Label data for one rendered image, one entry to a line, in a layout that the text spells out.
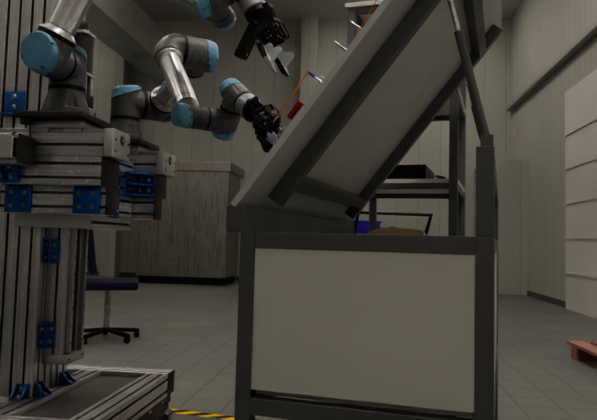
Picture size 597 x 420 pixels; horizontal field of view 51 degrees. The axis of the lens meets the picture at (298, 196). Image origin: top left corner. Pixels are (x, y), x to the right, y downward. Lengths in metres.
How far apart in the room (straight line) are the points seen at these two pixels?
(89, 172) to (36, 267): 0.45
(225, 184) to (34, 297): 8.41
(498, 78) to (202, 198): 5.96
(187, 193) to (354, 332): 9.37
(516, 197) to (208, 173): 5.15
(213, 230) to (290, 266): 9.10
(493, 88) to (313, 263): 11.04
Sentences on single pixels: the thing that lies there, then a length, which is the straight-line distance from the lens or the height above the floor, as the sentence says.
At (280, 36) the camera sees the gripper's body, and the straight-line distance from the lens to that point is 1.87.
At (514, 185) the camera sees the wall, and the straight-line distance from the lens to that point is 10.84.
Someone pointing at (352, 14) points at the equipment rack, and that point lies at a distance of 2.91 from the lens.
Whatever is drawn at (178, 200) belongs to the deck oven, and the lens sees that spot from 10.77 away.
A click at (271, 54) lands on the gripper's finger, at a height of 1.31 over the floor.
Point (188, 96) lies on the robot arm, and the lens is 2.03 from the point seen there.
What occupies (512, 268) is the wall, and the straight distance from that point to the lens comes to 10.79.
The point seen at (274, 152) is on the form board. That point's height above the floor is 1.00.
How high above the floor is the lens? 0.78
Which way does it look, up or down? 4 degrees up
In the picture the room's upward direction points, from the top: 2 degrees clockwise
